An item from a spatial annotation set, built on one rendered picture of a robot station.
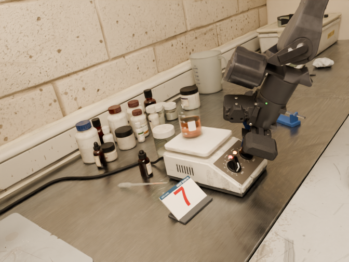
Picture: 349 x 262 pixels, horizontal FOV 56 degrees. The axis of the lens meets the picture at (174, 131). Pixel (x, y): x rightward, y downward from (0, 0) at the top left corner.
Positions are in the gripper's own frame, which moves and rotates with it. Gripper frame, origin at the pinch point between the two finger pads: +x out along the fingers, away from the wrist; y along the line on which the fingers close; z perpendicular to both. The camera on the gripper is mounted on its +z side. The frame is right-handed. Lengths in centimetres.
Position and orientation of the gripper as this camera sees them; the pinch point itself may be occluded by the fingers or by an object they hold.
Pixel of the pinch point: (249, 140)
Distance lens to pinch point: 72.0
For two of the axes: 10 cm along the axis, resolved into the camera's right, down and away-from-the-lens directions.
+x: -2.4, 7.2, 6.5
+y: -1.6, 6.3, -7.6
